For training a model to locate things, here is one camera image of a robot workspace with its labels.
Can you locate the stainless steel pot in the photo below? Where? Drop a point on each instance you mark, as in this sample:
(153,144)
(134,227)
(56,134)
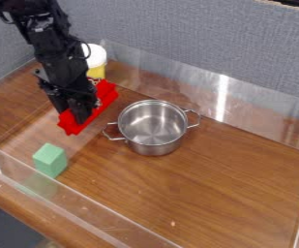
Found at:
(153,126)

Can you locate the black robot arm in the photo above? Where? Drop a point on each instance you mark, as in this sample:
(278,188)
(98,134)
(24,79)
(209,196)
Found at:
(44,25)

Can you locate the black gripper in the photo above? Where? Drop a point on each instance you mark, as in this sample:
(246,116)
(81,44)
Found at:
(64,81)

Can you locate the clear acrylic barrier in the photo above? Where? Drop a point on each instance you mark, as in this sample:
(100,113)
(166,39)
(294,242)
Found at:
(225,192)

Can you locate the red plastic bar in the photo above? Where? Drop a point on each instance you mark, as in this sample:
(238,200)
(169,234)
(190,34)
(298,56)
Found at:
(81,114)

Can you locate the green foam block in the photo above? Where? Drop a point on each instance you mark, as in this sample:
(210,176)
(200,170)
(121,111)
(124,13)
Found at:
(50,160)

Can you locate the yellow Play-Doh can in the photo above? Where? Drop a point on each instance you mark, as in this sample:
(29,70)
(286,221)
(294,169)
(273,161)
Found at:
(97,62)

